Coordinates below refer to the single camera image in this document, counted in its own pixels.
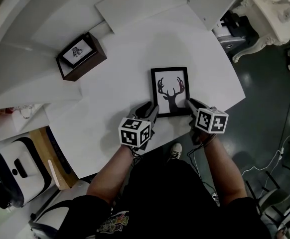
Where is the dark brown wooden box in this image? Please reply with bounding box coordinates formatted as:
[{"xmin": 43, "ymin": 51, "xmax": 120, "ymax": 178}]
[{"xmin": 55, "ymin": 32, "xmax": 108, "ymax": 81}]

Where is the black framed deer picture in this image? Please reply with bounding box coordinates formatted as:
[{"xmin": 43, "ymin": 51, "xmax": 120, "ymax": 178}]
[{"xmin": 150, "ymin": 66, "xmax": 190, "ymax": 119}]

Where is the brown cardboard box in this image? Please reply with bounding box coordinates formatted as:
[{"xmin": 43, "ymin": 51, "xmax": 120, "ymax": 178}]
[{"xmin": 29, "ymin": 127, "xmax": 78, "ymax": 190}]

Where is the person's right shoe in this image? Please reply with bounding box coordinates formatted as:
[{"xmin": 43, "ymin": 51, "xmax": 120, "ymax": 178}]
[{"xmin": 168, "ymin": 142, "xmax": 183, "ymax": 161}]

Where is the grey equipment case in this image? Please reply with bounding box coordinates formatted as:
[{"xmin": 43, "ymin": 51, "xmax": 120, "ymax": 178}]
[{"xmin": 213, "ymin": 10, "xmax": 254, "ymax": 51}]

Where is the white and black robot base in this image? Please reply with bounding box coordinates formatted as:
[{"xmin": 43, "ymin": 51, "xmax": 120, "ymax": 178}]
[
  {"xmin": 0, "ymin": 136, "xmax": 55, "ymax": 210},
  {"xmin": 29, "ymin": 180, "xmax": 86, "ymax": 239}
]

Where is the white floor cable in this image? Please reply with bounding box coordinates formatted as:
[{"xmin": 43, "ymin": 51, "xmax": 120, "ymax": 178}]
[{"xmin": 241, "ymin": 147, "xmax": 285, "ymax": 201}]

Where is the black metal chair frame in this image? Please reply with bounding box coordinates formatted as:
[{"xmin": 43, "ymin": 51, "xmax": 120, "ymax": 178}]
[{"xmin": 244, "ymin": 133, "xmax": 290, "ymax": 234}]

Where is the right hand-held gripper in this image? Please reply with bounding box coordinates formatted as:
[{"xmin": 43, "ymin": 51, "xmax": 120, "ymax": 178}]
[{"xmin": 184, "ymin": 98, "xmax": 229, "ymax": 145}]

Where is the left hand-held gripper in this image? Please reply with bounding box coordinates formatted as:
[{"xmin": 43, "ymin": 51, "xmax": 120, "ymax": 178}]
[{"xmin": 118, "ymin": 101, "xmax": 160, "ymax": 150}]

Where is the person's black printed t-shirt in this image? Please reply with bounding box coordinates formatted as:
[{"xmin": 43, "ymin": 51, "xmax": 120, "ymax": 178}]
[{"xmin": 71, "ymin": 153, "xmax": 270, "ymax": 239}]

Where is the white ornate dressing table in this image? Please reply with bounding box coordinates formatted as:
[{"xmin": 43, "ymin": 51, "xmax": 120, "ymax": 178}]
[{"xmin": 231, "ymin": 0, "xmax": 290, "ymax": 72}]

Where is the person's right forearm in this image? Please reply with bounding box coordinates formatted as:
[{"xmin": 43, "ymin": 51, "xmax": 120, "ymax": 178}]
[{"xmin": 204, "ymin": 135, "xmax": 248, "ymax": 204}]

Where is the white desk hutch shelf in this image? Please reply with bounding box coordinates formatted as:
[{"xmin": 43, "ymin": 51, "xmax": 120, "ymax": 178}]
[{"xmin": 0, "ymin": 0, "xmax": 235, "ymax": 144}]

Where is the black-framed insect picture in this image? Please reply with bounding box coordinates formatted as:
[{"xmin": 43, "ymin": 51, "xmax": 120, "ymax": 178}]
[{"xmin": 61, "ymin": 39, "xmax": 92, "ymax": 68}]

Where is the person's left forearm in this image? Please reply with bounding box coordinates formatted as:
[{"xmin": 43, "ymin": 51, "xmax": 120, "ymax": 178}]
[{"xmin": 86, "ymin": 144, "xmax": 133, "ymax": 206}]

